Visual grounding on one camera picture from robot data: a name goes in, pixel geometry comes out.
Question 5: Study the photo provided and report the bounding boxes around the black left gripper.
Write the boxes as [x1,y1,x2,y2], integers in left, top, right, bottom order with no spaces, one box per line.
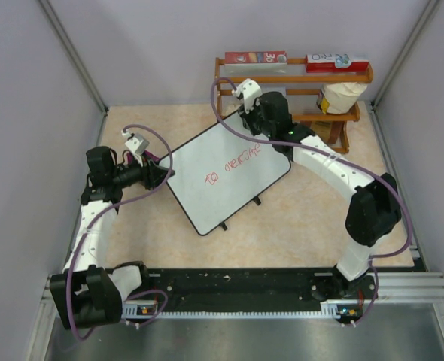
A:
[111,153,175,190]

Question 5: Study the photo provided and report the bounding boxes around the black-framed whiteboard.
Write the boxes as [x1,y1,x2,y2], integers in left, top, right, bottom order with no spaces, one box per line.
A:
[159,113,291,236]

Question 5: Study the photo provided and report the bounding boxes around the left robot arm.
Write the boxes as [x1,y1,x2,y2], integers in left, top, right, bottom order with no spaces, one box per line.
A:
[49,146,175,329]

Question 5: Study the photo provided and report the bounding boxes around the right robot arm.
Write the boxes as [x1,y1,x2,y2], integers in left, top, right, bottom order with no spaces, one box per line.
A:
[233,91,401,300]

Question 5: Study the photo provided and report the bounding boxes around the purple snack package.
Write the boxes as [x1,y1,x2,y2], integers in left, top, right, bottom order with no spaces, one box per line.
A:
[127,151,160,166]

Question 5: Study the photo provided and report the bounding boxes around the white paper bag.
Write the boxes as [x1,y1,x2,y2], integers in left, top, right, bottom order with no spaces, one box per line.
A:
[316,82,368,114]

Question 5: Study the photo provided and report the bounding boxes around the orange wooden shelf rack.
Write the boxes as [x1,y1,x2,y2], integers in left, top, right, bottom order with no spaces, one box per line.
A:
[212,57,373,154]

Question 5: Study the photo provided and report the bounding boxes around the red white toothpaste box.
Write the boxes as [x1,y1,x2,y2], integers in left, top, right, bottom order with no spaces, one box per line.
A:
[306,53,369,73]

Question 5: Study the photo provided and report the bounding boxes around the red foil wrap box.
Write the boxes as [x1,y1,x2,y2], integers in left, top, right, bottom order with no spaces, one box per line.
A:
[224,51,287,65]

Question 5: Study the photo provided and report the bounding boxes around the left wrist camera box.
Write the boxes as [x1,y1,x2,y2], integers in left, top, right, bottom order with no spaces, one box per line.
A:
[122,131,150,156]

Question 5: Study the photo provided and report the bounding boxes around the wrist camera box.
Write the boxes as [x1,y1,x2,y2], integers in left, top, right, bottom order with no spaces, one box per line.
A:
[122,131,150,156]
[232,78,263,114]

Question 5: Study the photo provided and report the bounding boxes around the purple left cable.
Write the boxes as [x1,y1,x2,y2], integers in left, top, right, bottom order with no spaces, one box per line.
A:
[65,123,175,341]

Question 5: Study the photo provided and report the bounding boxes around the purple cable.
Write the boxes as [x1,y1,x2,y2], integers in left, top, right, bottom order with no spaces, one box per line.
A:
[209,77,413,326]
[65,123,175,341]

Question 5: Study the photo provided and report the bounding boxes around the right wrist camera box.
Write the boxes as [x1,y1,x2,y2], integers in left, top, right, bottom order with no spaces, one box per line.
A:
[232,78,263,114]

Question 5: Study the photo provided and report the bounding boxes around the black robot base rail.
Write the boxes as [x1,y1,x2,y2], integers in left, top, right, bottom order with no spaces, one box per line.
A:
[108,267,377,302]

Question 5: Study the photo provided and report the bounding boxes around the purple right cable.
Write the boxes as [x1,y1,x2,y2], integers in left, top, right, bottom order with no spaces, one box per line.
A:
[209,77,413,326]

